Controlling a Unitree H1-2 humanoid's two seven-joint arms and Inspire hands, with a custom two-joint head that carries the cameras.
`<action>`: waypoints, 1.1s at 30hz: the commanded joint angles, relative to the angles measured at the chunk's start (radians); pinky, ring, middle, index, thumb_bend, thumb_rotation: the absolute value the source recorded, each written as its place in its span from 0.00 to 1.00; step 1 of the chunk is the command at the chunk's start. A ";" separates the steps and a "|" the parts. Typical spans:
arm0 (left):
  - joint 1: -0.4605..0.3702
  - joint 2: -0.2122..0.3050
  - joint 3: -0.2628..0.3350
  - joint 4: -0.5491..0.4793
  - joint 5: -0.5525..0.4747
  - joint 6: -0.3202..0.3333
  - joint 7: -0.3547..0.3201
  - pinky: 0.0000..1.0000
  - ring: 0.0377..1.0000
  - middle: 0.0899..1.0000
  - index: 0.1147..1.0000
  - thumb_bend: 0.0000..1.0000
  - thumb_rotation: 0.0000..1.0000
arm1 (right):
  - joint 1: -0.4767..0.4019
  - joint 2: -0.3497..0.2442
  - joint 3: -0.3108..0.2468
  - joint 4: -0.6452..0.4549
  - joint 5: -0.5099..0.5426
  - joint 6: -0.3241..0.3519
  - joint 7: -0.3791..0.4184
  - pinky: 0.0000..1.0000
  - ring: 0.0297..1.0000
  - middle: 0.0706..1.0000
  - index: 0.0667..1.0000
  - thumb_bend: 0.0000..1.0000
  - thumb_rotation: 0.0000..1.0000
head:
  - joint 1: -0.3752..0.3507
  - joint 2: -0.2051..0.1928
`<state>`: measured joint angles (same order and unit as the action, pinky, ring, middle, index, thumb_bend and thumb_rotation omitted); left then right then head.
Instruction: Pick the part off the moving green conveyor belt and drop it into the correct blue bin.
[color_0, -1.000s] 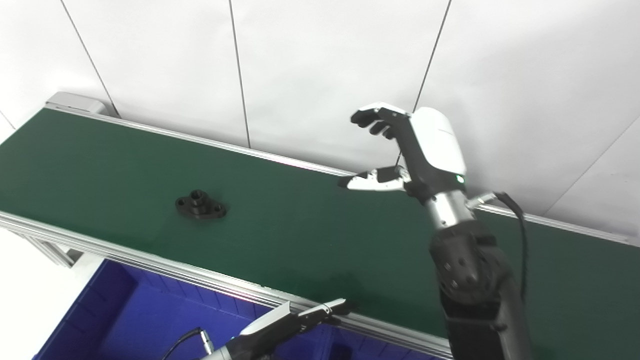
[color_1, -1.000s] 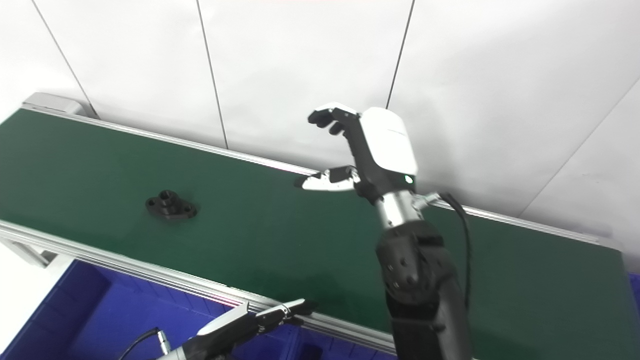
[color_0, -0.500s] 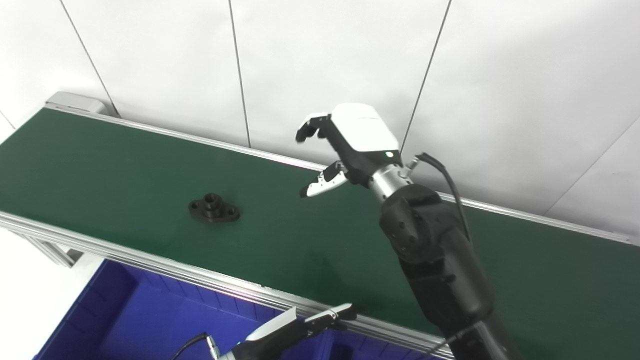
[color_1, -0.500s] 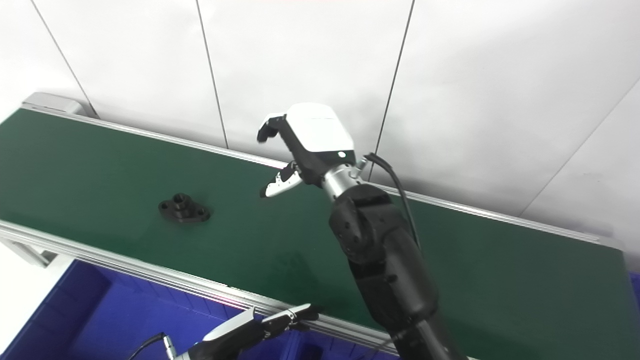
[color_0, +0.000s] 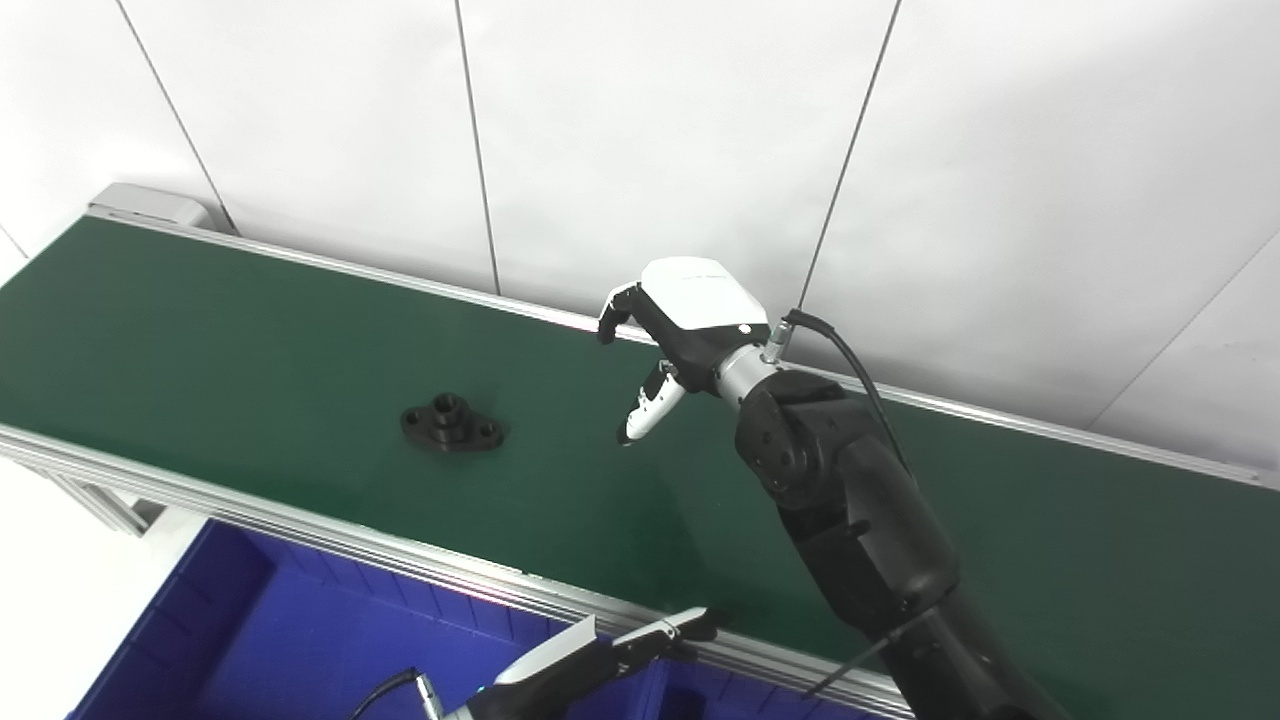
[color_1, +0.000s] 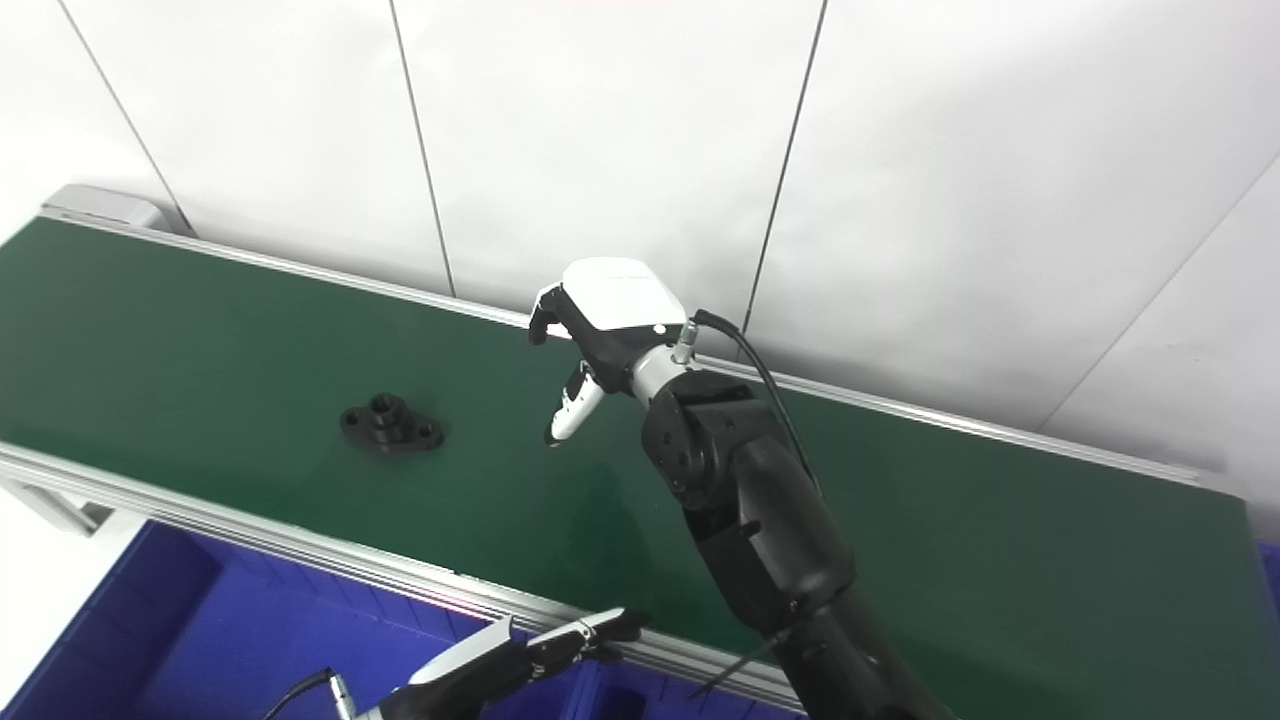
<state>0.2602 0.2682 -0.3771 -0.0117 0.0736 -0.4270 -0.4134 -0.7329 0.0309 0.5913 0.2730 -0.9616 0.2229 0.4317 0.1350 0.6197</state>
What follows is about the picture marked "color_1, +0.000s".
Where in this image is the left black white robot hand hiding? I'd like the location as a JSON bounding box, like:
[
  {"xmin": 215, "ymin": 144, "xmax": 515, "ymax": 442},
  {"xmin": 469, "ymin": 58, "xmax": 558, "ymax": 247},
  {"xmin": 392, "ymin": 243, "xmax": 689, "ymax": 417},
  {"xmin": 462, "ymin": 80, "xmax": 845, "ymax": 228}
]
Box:
[{"xmin": 385, "ymin": 608, "xmax": 646, "ymax": 720}]

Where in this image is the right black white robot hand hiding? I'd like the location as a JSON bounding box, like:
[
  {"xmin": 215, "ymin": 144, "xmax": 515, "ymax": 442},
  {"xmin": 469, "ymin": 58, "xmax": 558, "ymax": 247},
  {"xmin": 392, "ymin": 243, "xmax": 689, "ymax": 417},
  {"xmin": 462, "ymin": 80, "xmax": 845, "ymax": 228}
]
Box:
[{"xmin": 528, "ymin": 257, "xmax": 691, "ymax": 448}]

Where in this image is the black flange part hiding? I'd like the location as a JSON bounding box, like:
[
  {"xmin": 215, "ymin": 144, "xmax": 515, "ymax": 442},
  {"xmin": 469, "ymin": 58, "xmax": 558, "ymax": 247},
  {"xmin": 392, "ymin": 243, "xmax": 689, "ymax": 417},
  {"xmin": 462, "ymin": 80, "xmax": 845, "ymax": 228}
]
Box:
[{"xmin": 340, "ymin": 393, "xmax": 446, "ymax": 456}]

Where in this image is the green conveyor belt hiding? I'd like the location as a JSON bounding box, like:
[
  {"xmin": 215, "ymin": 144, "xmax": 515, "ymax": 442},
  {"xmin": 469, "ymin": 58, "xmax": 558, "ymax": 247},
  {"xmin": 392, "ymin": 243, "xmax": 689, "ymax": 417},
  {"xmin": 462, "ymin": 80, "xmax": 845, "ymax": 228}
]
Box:
[
  {"xmin": 0, "ymin": 183, "xmax": 1251, "ymax": 713},
  {"xmin": 0, "ymin": 218, "xmax": 1280, "ymax": 720}
]

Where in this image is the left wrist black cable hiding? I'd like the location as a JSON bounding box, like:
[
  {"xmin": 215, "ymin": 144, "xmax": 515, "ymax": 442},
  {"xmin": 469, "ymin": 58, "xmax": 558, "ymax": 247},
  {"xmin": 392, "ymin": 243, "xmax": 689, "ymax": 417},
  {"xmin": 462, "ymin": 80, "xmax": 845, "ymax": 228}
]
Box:
[{"xmin": 262, "ymin": 668, "xmax": 359, "ymax": 720}]

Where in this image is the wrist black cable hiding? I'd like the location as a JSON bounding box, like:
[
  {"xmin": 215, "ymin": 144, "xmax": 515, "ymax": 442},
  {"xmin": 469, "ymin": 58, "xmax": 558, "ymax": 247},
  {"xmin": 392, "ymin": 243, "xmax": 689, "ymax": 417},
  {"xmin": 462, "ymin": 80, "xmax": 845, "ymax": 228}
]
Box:
[
  {"xmin": 262, "ymin": 668, "xmax": 359, "ymax": 720},
  {"xmin": 672, "ymin": 308, "xmax": 826, "ymax": 501}
]

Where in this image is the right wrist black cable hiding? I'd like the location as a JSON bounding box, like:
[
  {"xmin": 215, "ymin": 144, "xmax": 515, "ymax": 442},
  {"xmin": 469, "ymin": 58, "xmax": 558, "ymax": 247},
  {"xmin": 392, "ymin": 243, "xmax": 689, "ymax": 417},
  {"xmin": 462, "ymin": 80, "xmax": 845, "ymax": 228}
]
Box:
[{"xmin": 672, "ymin": 308, "xmax": 826, "ymax": 501}]

